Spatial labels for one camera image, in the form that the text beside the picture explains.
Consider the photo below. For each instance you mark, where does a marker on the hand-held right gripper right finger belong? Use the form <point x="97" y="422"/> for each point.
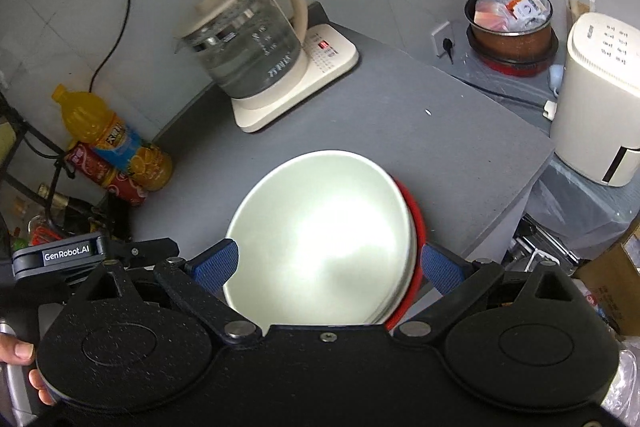
<point x="440" y="269"/>

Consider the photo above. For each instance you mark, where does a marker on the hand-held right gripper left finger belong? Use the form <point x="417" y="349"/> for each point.
<point x="215" y="269"/>

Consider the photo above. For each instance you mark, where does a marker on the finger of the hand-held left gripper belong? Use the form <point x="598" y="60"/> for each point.
<point x="145" y="249"/>

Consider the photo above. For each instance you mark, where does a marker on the white ceramic bowl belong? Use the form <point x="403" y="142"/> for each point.
<point x="407" y="267"/>

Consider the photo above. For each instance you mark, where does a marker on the red plate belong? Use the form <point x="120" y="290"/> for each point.
<point x="419" y="222"/>

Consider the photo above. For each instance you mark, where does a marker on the white plate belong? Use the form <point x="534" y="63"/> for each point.
<point x="320" y="232"/>

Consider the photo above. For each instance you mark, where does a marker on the person's left hand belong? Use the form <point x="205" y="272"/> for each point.
<point x="17" y="351"/>

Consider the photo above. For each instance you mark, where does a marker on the dark glass bottle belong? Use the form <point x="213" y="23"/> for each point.
<point x="65" y="202"/>

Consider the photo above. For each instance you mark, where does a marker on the red cola bottle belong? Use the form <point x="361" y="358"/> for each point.
<point x="100" y="169"/>

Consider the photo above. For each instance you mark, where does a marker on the shiny metal object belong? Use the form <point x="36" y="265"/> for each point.
<point x="540" y="247"/>

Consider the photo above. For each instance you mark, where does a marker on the black metal rack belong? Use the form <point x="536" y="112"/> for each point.
<point x="20" y="132"/>

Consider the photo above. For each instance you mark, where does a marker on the orange juice bottle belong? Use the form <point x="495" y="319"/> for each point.
<point x="90" y="117"/>

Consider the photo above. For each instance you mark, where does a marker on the clear plastic sheet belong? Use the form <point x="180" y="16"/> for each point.
<point x="575" y="202"/>

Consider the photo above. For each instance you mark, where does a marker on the cardboard box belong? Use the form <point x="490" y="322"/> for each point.
<point x="612" y="287"/>

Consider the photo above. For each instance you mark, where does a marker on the white plug adapter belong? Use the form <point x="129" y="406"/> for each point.
<point x="550" y="109"/>

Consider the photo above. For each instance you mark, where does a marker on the red cooker base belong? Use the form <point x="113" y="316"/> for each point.
<point x="510" y="69"/>

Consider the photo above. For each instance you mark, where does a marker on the clear plastic bag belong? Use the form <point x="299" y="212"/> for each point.
<point x="625" y="382"/>

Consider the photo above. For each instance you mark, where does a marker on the cream air fryer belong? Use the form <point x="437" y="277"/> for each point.
<point x="590" y="107"/>

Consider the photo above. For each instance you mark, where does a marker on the light blue cup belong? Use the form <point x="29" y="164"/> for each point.
<point x="556" y="77"/>

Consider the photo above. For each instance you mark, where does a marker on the glass kettle with cream lid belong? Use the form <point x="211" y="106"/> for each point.
<point x="245" y="42"/>

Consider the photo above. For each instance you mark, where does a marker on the brown cooking pot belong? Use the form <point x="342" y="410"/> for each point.
<point x="510" y="44"/>

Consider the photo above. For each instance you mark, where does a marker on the cream kettle base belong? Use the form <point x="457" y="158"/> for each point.
<point x="330" y="57"/>

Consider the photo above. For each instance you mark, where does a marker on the plastic bag of packets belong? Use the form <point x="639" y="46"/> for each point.
<point x="505" y="12"/>

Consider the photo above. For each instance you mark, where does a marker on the beige paper packet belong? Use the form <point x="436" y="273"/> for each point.
<point x="577" y="7"/>

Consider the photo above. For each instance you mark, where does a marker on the small white wall outlet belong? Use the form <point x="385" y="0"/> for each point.
<point x="439" y="34"/>

